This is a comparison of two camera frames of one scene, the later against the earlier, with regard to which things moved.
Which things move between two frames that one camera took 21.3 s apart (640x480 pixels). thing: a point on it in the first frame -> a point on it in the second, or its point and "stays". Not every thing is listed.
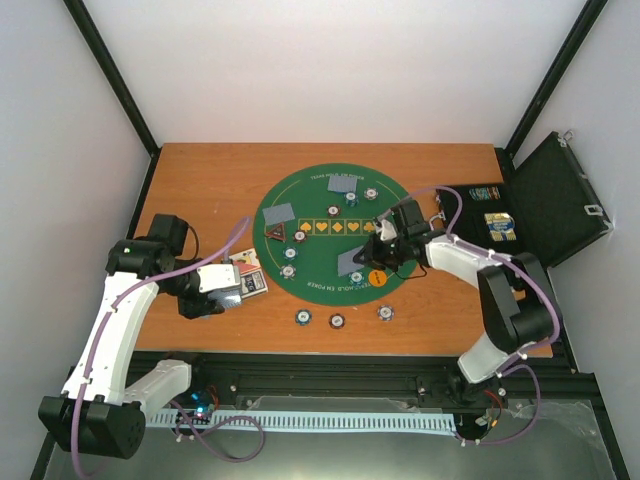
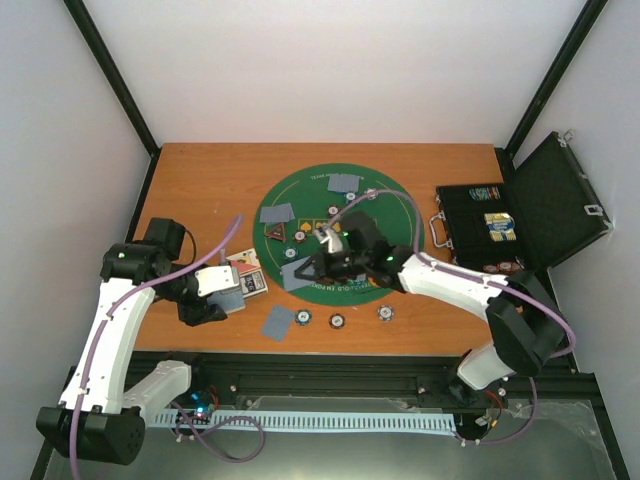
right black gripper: [371, 256] -> [320, 261]
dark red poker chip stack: [337, 321] stays
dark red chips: [333, 210] stays
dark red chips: [299, 236] stays
